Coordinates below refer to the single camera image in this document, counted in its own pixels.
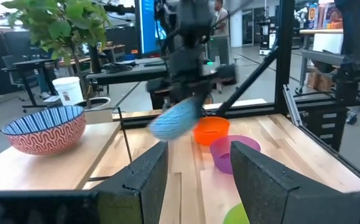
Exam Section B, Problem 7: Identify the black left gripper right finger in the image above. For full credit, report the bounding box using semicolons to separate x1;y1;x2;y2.
229;140;360;224

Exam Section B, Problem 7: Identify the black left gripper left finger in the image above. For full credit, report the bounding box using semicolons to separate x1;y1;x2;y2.
0;141;169;224

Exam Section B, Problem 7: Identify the green plastic bowl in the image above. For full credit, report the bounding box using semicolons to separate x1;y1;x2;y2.
223;202;251;224

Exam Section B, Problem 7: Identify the teal patterned ceramic bowl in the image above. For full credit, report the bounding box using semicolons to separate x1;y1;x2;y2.
148;96;204;141

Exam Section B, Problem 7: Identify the orange plastic bowl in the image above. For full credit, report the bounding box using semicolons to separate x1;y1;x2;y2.
193;116;231;146

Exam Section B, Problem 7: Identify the purple plastic bowl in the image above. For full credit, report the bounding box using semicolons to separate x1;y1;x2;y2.
210;134;261;175

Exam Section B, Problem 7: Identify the black desk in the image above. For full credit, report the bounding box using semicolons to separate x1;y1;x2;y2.
85;57;172;85

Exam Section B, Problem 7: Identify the monitor with blue screen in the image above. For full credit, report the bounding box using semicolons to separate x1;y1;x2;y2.
134;0;168;58

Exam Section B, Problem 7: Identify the person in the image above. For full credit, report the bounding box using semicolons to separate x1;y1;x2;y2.
213;0;230;37

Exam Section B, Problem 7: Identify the white plant pot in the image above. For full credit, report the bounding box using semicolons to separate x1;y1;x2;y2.
73;96;114;125

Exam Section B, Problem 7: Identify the black drawer cabinet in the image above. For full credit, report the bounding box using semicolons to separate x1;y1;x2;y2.
302;105;350;152

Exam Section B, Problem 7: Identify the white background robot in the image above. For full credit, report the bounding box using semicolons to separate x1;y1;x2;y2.
256;12;277;57

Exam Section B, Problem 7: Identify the white plastic bucket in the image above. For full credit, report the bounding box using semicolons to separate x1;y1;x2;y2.
52;77;84;106

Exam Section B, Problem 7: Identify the green leafy potted plant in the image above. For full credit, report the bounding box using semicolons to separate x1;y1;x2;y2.
1;0;112;108

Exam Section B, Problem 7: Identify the wooden background table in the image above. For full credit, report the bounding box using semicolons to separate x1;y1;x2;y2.
294;26;360;96

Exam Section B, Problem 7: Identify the black office chair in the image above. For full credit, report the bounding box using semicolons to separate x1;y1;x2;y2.
1;55;39;103

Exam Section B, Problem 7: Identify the black aluminium table frame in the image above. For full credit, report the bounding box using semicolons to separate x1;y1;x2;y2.
113;0;360;190

